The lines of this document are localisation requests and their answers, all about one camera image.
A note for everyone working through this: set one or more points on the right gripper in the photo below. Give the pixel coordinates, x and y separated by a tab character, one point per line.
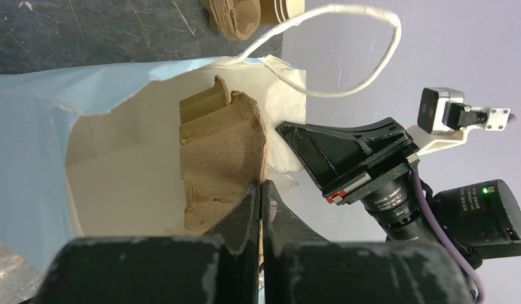
351	163

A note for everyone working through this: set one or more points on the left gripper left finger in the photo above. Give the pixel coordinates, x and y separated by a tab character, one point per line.
238	264

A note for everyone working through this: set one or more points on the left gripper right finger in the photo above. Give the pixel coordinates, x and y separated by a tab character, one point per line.
284	236

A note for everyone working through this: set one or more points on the cardboard cup carrier tray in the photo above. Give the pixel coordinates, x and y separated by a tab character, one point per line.
223	147

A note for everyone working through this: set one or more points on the light blue paper bag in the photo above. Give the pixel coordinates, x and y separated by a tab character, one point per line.
94	150

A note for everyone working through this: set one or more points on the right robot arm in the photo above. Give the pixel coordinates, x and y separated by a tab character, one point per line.
482	220

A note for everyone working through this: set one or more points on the stack of paper cups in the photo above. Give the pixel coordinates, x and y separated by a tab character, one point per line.
277	11

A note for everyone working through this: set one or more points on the remaining cardboard carrier tray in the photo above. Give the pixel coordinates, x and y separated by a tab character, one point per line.
236	20

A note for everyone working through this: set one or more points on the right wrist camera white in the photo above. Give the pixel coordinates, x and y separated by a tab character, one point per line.
445	120

